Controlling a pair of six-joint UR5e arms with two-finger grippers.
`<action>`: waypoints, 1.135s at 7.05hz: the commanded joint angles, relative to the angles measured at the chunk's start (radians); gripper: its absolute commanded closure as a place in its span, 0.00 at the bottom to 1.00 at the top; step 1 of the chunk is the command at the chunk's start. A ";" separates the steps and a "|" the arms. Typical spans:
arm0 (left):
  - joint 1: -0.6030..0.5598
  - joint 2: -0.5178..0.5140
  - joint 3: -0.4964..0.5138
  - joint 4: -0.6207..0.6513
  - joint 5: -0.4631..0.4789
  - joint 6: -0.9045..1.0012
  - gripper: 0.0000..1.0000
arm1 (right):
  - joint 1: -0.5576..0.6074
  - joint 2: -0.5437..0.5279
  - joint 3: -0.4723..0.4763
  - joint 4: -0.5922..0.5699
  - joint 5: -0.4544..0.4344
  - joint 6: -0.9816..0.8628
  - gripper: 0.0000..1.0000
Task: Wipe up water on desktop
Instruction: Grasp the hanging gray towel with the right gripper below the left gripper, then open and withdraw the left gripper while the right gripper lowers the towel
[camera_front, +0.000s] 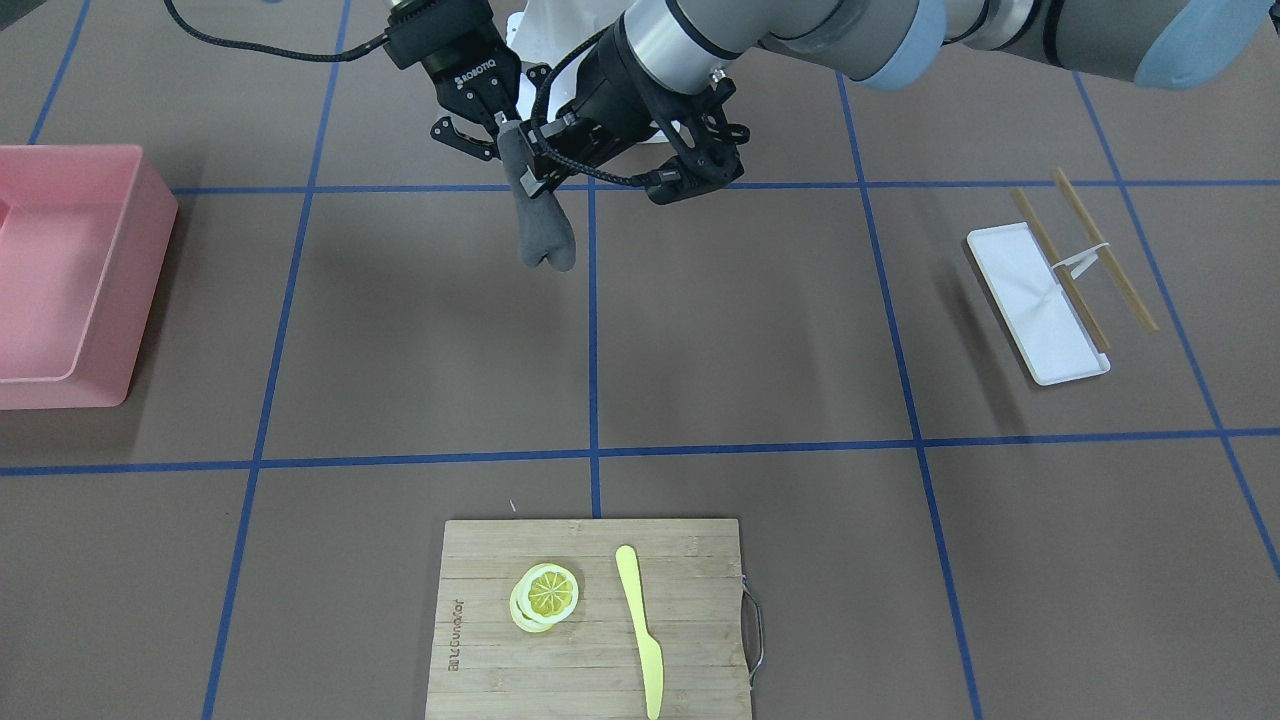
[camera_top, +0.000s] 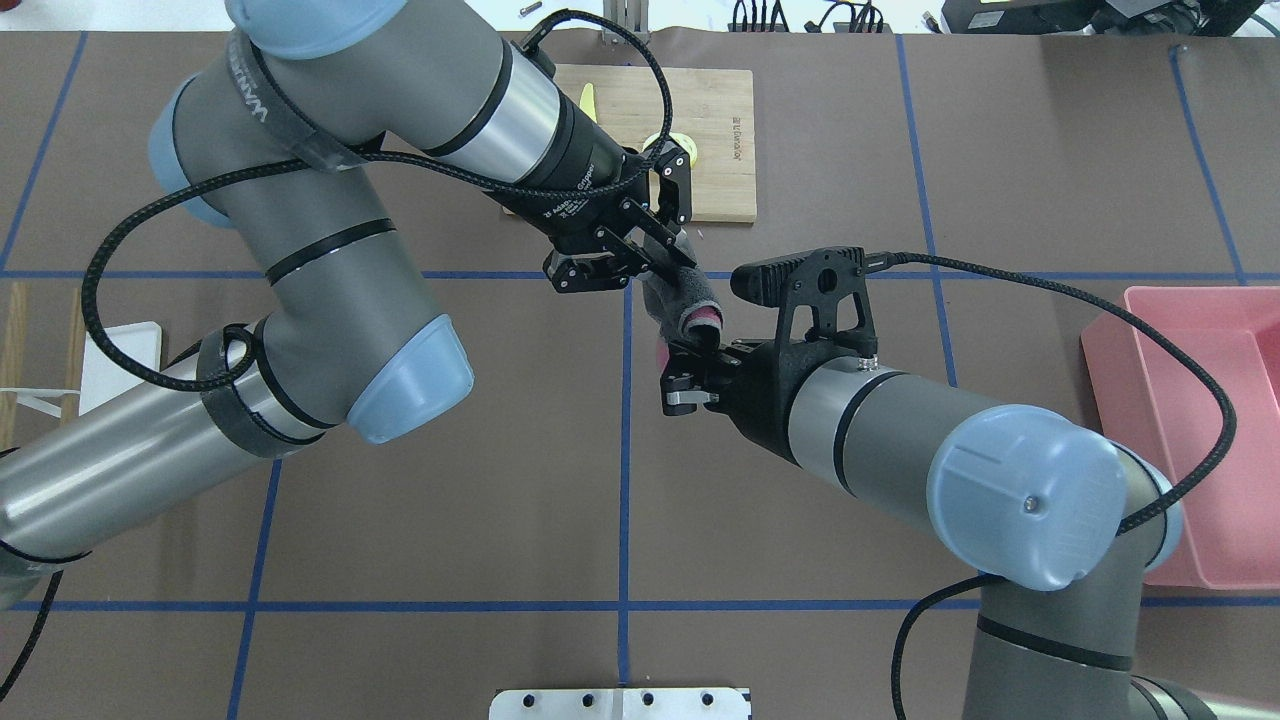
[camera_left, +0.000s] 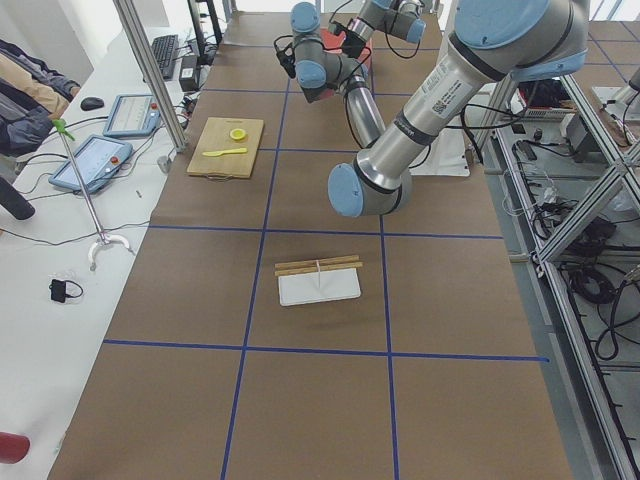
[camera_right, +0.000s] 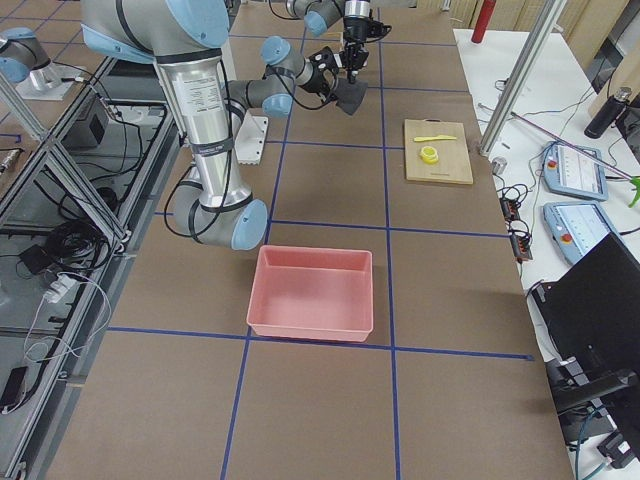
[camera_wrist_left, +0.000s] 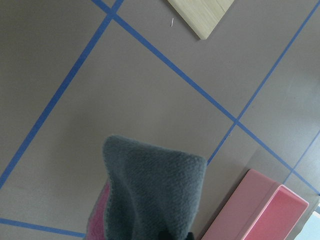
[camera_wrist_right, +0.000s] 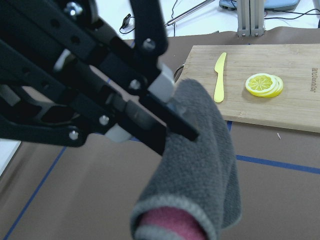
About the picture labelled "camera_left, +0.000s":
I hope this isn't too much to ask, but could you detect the aluminium frame post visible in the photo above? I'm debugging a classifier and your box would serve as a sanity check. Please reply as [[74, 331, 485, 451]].
[[113, 0, 187, 153]]

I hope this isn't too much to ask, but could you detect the white towel rack stand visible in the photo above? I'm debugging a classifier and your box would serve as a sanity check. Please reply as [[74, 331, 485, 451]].
[[275, 255, 363, 307]]

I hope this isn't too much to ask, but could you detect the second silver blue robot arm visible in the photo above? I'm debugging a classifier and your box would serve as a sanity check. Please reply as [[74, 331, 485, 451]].
[[342, 0, 426, 58]]

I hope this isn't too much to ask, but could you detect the blue teach pendant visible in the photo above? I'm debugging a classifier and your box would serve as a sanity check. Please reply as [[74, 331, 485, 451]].
[[48, 135, 133, 194], [103, 94, 160, 138]]

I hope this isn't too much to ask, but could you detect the blue teach pendant far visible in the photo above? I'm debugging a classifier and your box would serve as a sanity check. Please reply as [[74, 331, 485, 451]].
[[103, 94, 160, 138]]

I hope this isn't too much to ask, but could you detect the black foam handle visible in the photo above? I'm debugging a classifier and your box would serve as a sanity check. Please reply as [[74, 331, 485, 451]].
[[0, 177, 35, 220]]

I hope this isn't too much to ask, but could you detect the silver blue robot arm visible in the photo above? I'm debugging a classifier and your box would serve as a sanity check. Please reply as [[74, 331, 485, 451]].
[[288, 1, 590, 217]]

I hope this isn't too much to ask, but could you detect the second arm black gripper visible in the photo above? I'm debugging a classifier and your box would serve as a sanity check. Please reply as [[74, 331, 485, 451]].
[[341, 30, 370, 59]]

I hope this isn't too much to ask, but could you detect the black keyboard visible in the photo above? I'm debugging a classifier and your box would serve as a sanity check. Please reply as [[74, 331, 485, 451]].
[[151, 34, 179, 80]]

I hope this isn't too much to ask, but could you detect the black computer mouse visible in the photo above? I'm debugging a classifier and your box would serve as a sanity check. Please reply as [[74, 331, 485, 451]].
[[80, 97, 105, 111]]

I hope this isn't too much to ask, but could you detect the yellow lemon slice toy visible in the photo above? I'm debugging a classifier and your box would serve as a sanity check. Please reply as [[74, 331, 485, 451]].
[[229, 128, 247, 141]]

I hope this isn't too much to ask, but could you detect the yellow plastic knife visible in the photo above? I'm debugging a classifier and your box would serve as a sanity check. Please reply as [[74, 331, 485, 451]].
[[202, 147, 248, 157]]

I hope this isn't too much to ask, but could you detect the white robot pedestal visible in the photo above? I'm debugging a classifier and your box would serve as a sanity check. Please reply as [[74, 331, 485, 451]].
[[411, 0, 470, 177]]

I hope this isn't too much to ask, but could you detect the wooden cutting board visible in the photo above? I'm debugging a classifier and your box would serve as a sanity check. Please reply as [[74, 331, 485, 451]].
[[187, 117, 265, 179]]

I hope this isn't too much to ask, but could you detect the jacket on chair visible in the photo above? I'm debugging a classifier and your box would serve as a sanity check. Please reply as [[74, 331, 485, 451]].
[[1, 41, 81, 157]]

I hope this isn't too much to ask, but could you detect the pink plastic bin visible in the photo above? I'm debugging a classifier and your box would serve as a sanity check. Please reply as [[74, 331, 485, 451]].
[[317, 23, 372, 100]]

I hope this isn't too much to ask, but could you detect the small black strap device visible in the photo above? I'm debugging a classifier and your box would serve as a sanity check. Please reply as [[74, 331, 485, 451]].
[[49, 279, 84, 303]]

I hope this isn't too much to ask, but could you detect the blue teach pendant near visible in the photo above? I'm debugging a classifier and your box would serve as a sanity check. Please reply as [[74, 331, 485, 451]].
[[48, 135, 133, 194]]

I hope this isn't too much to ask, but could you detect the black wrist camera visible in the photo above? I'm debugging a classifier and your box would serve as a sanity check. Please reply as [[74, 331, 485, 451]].
[[273, 35, 296, 79]]

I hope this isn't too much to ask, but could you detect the metal stand with green clip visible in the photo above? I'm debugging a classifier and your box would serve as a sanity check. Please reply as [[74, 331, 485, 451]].
[[52, 119, 135, 272]]

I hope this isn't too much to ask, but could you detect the black power adapter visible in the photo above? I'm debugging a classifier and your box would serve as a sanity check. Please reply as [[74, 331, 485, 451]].
[[178, 55, 200, 92]]

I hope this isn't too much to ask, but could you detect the red cylinder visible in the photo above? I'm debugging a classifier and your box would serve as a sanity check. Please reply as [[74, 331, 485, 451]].
[[0, 432, 31, 464]]

